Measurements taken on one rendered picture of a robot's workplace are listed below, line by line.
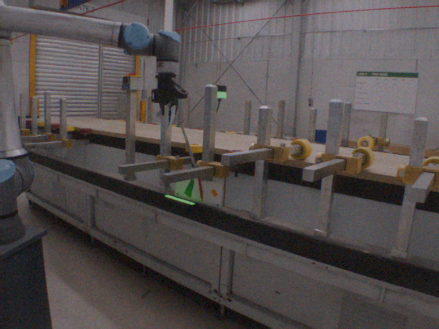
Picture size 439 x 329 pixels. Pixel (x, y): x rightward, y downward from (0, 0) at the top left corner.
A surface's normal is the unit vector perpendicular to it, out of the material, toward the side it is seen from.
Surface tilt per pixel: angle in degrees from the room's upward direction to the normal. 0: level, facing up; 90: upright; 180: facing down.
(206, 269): 90
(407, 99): 90
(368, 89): 90
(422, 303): 90
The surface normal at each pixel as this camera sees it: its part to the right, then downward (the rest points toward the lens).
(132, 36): 0.30, 0.19
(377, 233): -0.62, 0.11
